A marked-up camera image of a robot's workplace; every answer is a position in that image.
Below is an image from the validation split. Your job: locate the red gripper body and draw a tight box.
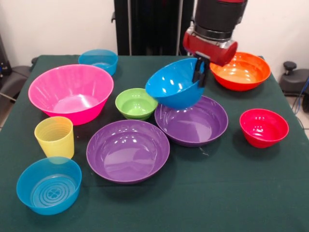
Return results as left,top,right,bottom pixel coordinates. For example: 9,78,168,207
182,27,239,68

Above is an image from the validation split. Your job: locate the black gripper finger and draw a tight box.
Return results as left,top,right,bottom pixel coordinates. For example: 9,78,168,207
192,58,205,83
198,59,211,87

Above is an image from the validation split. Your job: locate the orange bowl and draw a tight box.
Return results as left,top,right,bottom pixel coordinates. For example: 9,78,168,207
209,52,271,92

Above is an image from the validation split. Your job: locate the purple bowl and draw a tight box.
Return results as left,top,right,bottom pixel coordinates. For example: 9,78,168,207
154,95,229,147
86,119,171,185

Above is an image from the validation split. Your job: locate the small green bowl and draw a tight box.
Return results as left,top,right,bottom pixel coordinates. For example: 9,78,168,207
114,87,159,121

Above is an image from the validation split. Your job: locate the small pink-red bowl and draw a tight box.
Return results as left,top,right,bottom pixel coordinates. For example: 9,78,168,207
239,108,290,148

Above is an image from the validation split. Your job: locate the black grey chair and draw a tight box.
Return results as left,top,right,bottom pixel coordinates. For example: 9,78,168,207
0,65,33,102
280,60,309,97

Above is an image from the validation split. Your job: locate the translucent blue small bowl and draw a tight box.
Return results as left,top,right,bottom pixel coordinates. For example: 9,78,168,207
78,49,119,77
16,156,83,216

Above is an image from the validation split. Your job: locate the dark green table cloth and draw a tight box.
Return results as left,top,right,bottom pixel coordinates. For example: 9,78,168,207
0,55,309,232

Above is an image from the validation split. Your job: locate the large pink bowl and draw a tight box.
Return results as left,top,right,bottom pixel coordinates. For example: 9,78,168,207
28,64,114,126

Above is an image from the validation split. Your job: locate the translucent yellow cup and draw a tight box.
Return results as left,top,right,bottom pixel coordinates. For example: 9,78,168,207
34,116,75,165

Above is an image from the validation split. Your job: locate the black equipment box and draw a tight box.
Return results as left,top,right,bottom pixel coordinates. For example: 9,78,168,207
0,32,12,84

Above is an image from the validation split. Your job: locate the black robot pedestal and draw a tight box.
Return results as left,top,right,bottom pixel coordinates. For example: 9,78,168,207
111,0,197,57

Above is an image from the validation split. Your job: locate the blue cable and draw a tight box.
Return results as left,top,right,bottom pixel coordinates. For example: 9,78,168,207
295,89,305,114

